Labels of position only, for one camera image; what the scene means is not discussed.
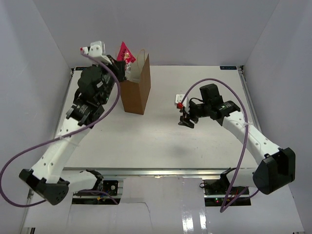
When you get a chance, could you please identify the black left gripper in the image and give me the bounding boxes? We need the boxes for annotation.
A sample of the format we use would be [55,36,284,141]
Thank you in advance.
[94,55,127,104]

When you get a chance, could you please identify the red snack packet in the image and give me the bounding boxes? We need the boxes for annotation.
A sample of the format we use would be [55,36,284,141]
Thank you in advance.
[117,42,136,72]

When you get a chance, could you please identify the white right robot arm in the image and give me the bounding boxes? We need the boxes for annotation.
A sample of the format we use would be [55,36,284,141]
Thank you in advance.
[175,84,295,195]

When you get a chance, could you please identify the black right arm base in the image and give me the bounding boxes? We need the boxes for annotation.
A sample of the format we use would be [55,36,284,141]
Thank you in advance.
[199,179,251,207]

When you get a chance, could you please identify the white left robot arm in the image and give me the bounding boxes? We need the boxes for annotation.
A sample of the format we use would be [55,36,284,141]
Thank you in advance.
[19,56,126,205]

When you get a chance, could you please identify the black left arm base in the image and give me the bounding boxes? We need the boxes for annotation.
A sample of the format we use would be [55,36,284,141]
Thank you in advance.
[75,180,119,196]

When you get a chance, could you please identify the brown paper bag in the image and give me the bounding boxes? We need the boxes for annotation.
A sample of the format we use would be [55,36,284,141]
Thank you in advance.
[120,49,151,115]

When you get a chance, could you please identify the blue label back right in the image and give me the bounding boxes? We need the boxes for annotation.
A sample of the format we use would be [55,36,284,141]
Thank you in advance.
[220,66,237,70]

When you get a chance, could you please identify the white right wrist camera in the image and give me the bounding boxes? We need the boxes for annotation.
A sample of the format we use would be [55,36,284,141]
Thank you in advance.
[175,94,189,112]

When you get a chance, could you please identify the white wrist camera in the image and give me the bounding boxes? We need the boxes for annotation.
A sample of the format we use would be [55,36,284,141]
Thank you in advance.
[175,94,189,112]
[80,41,111,64]

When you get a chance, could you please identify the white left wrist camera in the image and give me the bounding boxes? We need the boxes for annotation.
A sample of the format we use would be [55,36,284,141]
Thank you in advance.
[80,41,111,64]

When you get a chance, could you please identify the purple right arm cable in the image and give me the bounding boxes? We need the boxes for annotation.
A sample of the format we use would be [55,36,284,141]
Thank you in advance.
[181,78,260,214]

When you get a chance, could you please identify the aluminium front rail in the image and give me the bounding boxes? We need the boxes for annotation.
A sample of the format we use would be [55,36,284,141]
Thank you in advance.
[60,168,254,176]

